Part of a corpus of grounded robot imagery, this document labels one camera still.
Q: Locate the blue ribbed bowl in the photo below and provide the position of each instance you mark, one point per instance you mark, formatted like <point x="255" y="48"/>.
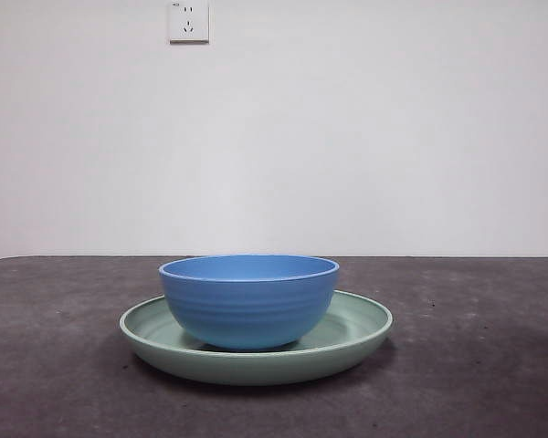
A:
<point x="246" y="315"/>

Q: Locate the green round plate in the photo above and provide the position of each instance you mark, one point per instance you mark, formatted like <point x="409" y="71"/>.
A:
<point x="256" y="369"/>

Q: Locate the white wall socket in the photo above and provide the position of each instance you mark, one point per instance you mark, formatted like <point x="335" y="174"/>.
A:
<point x="189" y="23"/>

